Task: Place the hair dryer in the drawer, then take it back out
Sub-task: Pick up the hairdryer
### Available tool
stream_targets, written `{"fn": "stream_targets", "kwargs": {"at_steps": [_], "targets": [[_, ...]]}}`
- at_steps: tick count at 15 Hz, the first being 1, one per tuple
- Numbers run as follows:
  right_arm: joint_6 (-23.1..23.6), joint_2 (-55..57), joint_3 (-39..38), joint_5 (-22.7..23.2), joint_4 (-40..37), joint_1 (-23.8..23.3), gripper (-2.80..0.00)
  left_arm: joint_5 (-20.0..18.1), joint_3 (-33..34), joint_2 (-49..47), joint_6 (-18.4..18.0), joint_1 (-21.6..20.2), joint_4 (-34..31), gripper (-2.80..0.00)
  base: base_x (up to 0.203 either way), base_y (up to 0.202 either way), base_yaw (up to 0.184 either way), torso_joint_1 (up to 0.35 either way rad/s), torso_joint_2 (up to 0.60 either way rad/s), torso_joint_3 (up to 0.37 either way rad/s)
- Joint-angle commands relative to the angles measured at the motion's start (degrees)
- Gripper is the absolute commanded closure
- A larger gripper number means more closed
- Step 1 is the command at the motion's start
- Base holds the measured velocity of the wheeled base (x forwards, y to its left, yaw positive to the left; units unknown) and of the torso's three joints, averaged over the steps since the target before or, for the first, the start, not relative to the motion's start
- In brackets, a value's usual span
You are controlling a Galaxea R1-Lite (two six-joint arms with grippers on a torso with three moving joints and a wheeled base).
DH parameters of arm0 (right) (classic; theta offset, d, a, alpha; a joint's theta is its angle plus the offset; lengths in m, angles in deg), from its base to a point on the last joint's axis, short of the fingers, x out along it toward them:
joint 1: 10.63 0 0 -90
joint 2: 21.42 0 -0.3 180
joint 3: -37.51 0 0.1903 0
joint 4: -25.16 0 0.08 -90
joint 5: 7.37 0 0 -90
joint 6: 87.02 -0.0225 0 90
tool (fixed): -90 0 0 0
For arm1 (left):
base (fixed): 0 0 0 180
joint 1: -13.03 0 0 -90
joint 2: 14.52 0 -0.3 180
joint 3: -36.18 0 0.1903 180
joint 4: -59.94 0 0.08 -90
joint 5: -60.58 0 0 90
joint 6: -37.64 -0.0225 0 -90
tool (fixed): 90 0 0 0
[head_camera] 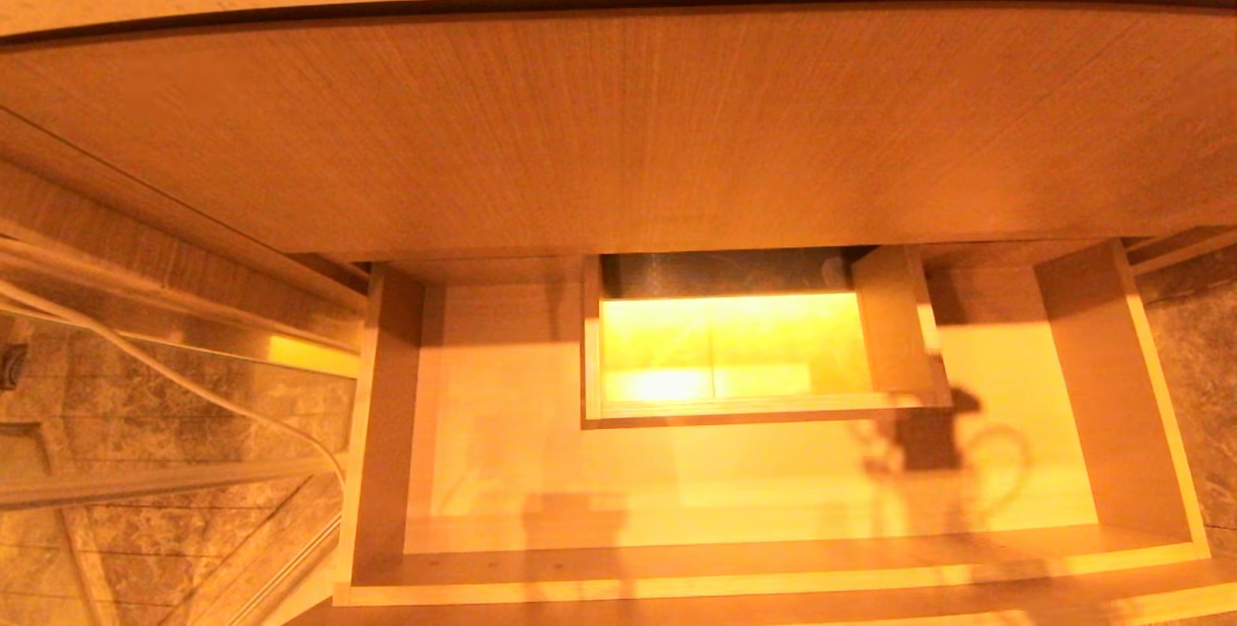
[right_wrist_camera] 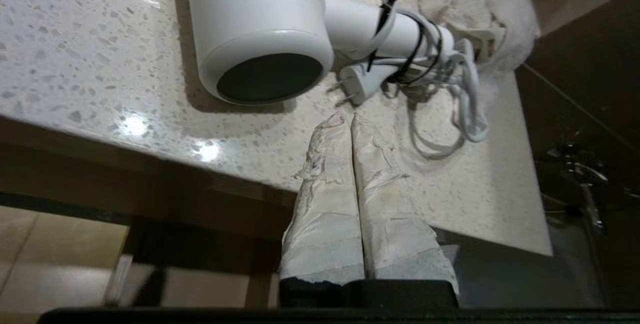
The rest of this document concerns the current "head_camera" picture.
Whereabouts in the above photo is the glass shower screen pale frame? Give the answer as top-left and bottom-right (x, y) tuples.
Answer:
(0, 235), (360, 626)

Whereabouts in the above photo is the wooden upper vanity front panel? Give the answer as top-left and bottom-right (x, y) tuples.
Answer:
(0, 3), (1237, 265)

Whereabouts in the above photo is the thin white cable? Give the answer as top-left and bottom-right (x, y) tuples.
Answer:
(0, 273), (347, 482)

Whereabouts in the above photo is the wooden vanity side panel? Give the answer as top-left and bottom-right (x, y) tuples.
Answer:
(0, 107), (373, 352)

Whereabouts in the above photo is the wooden vanity drawer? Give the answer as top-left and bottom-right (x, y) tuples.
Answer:
(285, 238), (1237, 626)

